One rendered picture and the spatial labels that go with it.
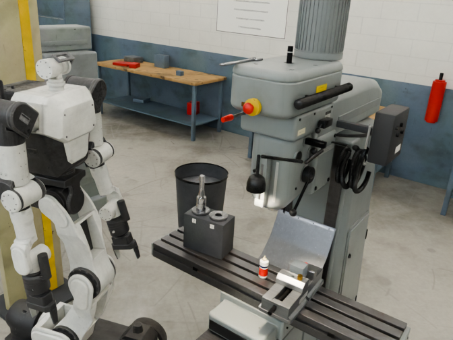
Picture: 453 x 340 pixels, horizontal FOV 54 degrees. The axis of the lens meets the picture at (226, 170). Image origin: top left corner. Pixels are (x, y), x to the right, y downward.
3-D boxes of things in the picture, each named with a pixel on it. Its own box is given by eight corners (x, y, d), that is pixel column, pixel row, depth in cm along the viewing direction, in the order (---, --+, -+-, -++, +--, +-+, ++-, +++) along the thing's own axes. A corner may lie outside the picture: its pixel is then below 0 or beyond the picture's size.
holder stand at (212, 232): (221, 260, 215) (223, 223, 207) (183, 246, 224) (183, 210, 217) (232, 249, 225) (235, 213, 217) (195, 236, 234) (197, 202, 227)
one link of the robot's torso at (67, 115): (-16, 177, 161) (-32, 78, 148) (46, 149, 191) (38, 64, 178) (54, 192, 153) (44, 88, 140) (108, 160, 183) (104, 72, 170)
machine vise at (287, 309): (290, 324, 176) (292, 302, 171) (257, 309, 183) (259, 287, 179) (324, 282, 203) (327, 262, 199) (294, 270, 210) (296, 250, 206)
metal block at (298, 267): (301, 281, 189) (303, 269, 186) (288, 276, 192) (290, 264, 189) (306, 275, 193) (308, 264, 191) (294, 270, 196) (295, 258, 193)
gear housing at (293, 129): (294, 144, 161) (297, 117, 157) (238, 129, 174) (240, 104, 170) (332, 125, 186) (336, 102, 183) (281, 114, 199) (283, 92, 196)
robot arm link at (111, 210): (102, 231, 199) (94, 208, 195) (114, 219, 209) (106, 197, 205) (124, 229, 195) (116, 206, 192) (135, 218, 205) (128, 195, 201)
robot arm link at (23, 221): (8, 239, 155) (-6, 187, 148) (29, 226, 164) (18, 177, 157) (32, 243, 151) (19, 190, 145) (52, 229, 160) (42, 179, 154)
